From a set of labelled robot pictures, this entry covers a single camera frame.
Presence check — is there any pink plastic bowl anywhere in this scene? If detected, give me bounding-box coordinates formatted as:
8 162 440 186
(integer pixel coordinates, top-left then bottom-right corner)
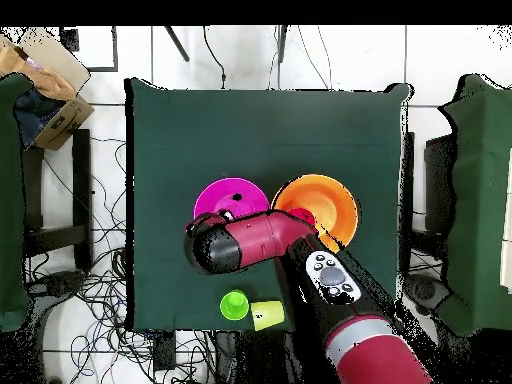
192 177 272 220

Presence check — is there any red plastic cup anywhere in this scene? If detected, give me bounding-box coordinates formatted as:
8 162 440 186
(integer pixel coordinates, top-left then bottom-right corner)
288 206 317 226

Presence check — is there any orange plastic bowl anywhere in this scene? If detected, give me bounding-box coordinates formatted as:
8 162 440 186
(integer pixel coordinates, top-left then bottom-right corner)
270 173 360 254

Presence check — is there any yellow plastic cup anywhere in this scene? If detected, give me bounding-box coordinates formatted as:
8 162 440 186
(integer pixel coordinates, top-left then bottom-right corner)
250 299 286 332

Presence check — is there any green plastic cup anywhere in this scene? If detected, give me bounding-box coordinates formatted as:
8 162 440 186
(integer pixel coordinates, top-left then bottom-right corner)
219 289 250 322

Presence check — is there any dark green tablecloth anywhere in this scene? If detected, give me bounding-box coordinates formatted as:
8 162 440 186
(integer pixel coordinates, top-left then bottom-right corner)
124 77 413 333

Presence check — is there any black power box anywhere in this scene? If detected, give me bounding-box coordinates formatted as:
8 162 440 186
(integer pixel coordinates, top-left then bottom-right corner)
152 331 178 372

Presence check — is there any black stand leg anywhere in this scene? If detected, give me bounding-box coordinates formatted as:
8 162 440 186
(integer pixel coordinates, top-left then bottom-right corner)
275 25 288 64
163 25 191 63

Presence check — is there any brown cardboard box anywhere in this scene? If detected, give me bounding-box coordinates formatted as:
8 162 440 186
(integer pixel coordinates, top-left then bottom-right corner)
33 94 96 152

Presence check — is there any green-covered side table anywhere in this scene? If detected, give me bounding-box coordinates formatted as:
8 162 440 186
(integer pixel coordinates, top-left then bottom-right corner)
0 72 34 333
437 74 512 336

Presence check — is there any tan cloth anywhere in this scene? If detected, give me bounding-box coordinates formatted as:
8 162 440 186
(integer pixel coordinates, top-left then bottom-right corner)
0 33 77 101

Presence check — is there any blue cloth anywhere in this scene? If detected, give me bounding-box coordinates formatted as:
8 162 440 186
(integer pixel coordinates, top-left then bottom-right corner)
12 86 67 149

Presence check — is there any beige cardboard sheet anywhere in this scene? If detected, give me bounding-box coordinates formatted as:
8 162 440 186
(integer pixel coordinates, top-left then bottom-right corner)
17 26 92 97

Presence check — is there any black cable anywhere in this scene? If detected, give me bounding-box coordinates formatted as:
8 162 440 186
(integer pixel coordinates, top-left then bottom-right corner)
202 25 227 90

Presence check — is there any tangle of cables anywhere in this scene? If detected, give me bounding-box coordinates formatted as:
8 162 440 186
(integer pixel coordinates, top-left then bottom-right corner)
25 135 217 384

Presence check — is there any black chair frame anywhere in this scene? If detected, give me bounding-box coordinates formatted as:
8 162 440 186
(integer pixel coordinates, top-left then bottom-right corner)
401 131 457 233
21 128 94 271

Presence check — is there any grey metal frame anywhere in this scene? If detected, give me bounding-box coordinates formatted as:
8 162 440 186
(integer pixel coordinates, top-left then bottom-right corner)
59 25 120 74

